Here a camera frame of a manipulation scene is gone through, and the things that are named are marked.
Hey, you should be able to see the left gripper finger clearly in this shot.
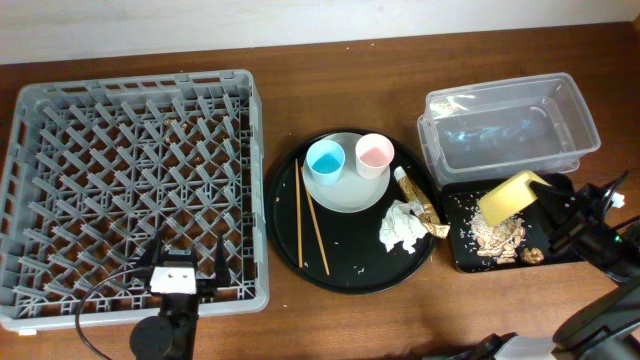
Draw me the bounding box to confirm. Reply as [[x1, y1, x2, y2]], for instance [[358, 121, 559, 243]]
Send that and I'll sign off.
[[134, 233, 162, 280], [214, 233, 231, 288]]

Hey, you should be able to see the yellow bowl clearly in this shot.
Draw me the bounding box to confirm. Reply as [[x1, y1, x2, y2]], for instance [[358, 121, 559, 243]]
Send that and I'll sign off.
[[478, 170, 550, 227]]

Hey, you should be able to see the food scraps pile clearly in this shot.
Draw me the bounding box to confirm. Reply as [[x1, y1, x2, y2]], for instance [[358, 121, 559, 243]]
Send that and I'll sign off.
[[457, 199, 544, 265]]

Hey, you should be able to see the gold foil wrapper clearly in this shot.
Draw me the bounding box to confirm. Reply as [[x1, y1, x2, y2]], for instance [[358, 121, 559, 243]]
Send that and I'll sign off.
[[393, 166, 450, 239]]

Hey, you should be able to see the white tissue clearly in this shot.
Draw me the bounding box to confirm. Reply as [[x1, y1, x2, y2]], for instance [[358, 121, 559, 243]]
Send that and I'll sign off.
[[379, 200, 427, 254]]

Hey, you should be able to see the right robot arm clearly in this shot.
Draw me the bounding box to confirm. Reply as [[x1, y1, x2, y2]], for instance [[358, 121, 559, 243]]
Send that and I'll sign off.
[[443, 177, 639, 360]]

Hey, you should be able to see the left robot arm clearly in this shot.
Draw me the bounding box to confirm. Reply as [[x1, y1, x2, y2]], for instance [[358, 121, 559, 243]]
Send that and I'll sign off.
[[130, 234, 231, 360]]

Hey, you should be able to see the grey dishwasher rack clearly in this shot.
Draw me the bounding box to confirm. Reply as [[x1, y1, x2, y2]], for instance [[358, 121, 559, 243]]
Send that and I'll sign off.
[[1, 70, 269, 334]]

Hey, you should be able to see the clear plastic bin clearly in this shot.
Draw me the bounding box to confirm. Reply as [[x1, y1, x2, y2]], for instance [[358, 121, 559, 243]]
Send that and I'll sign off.
[[417, 73, 601, 187]]

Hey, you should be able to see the black rectangular tray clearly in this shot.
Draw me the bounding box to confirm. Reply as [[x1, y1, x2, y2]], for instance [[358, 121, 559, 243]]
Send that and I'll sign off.
[[441, 178, 581, 273]]

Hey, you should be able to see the round black tray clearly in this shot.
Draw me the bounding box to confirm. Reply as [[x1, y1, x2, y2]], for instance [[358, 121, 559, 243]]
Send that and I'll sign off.
[[265, 129, 437, 295]]

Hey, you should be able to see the white round plate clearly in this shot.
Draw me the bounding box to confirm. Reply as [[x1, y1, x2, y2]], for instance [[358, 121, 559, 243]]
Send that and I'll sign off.
[[302, 132, 391, 213]]

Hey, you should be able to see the blue cup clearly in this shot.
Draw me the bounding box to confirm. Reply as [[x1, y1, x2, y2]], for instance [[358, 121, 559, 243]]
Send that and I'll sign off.
[[306, 139, 346, 186]]

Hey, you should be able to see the pink cup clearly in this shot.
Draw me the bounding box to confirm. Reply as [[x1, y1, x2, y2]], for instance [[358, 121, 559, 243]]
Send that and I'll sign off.
[[355, 133, 395, 179]]

